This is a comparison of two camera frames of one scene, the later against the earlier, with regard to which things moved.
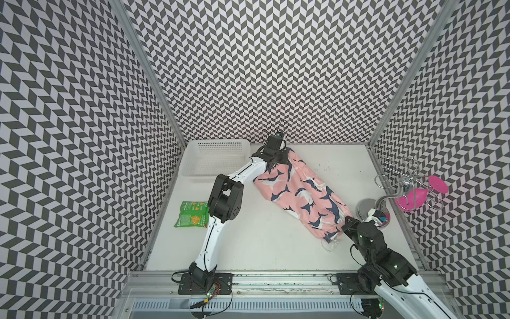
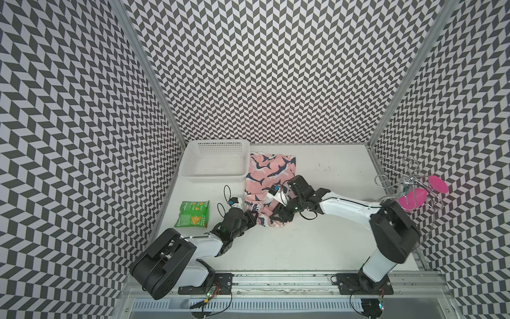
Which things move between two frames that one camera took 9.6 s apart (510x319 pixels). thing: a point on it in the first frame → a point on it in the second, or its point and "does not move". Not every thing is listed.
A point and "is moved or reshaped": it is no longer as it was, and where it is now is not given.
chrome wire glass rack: (411, 191) does not move
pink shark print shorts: (292, 183) is moved or reshaped
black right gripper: (348, 227) → (283, 212)
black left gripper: (283, 156) → (252, 220)
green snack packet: (193, 214) does not move
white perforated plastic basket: (201, 161) does not move
